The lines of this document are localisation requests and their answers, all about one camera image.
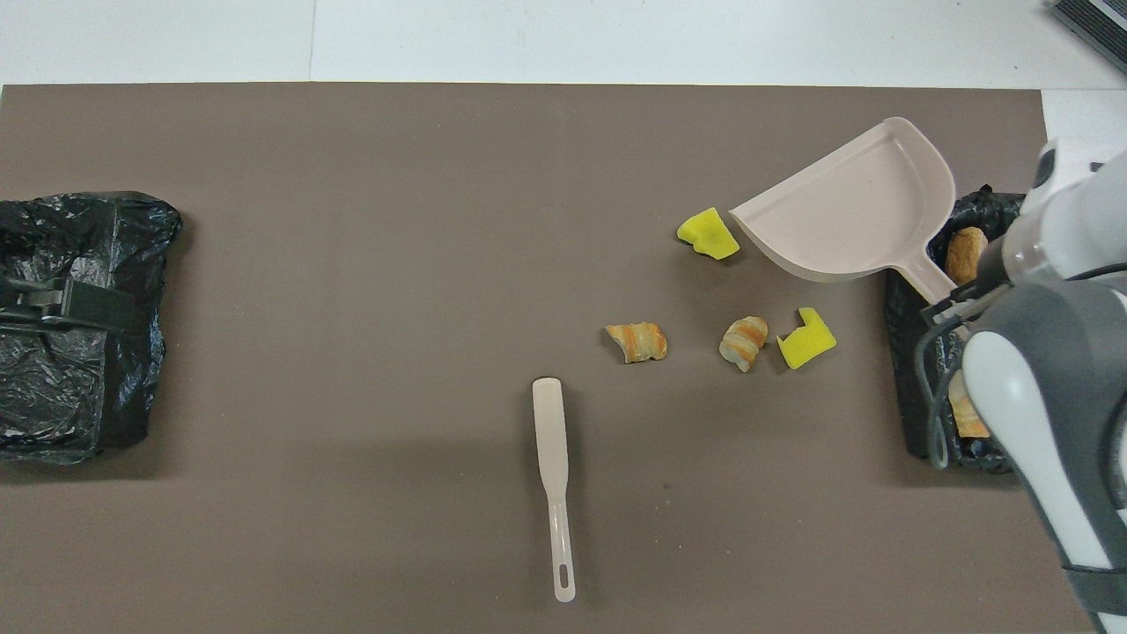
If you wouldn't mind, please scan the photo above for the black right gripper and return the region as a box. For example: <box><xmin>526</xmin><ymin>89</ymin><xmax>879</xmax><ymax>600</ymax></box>
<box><xmin>922</xmin><ymin>277</ymin><xmax>1013</xmax><ymax>325</ymax></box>

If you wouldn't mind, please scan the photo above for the brown bread roll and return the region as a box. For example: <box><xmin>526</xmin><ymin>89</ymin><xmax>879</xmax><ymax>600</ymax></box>
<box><xmin>946</xmin><ymin>226</ymin><xmax>990</xmax><ymax>285</ymax></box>

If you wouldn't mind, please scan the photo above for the small striped croissant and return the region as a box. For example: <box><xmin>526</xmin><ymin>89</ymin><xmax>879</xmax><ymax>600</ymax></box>
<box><xmin>949</xmin><ymin>387</ymin><xmax>991</xmax><ymax>439</ymax></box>
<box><xmin>605</xmin><ymin>321</ymin><xmax>668</xmax><ymax>365</ymax></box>
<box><xmin>719</xmin><ymin>315</ymin><xmax>770</xmax><ymax>373</ymax></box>

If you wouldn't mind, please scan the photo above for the beige plastic dustpan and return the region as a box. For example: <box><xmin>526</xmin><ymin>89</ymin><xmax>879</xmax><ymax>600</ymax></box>
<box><xmin>728</xmin><ymin>116</ymin><xmax>961</xmax><ymax>305</ymax></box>

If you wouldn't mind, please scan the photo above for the notched yellow sponge piece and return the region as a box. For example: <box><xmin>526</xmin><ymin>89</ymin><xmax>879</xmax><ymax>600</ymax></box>
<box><xmin>776</xmin><ymin>306</ymin><xmax>837</xmax><ymax>371</ymax></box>

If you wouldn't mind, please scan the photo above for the beige hand brush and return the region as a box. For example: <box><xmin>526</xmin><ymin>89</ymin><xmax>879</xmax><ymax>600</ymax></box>
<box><xmin>531</xmin><ymin>377</ymin><xmax>578</xmax><ymax>604</ymax></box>

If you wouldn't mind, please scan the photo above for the black bag lined bin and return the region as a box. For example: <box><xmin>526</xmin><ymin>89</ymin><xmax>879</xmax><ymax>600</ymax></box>
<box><xmin>885</xmin><ymin>185</ymin><xmax>1031</xmax><ymax>476</ymax></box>
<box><xmin>0</xmin><ymin>191</ymin><xmax>183</xmax><ymax>465</ymax></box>

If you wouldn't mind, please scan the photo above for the brown table mat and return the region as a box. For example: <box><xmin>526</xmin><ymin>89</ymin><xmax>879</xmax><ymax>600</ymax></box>
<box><xmin>0</xmin><ymin>83</ymin><xmax>1103</xmax><ymax>634</ymax></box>

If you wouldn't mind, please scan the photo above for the dark ribbed panel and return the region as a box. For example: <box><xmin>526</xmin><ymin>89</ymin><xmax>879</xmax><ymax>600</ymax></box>
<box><xmin>1050</xmin><ymin>0</ymin><xmax>1127</xmax><ymax>76</ymax></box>

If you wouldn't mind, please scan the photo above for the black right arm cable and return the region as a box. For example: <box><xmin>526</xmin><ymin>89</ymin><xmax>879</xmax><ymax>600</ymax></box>
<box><xmin>914</xmin><ymin>317</ymin><xmax>969</xmax><ymax>469</ymax></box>

